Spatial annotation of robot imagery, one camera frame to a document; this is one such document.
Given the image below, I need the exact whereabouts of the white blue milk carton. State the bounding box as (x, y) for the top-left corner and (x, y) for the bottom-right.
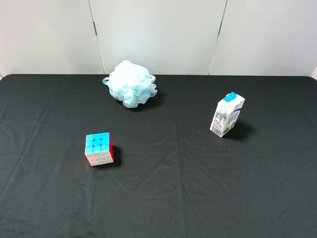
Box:
(210, 92), (245, 137)

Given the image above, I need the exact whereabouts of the light blue bath loofah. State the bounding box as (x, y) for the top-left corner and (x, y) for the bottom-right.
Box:
(103, 60), (158, 108)

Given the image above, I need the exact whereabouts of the black tablecloth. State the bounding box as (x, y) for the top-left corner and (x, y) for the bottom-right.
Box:
(0, 75), (317, 238)

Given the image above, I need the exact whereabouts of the pastel rubiks cube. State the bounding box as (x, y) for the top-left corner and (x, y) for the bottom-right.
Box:
(85, 132), (114, 166)

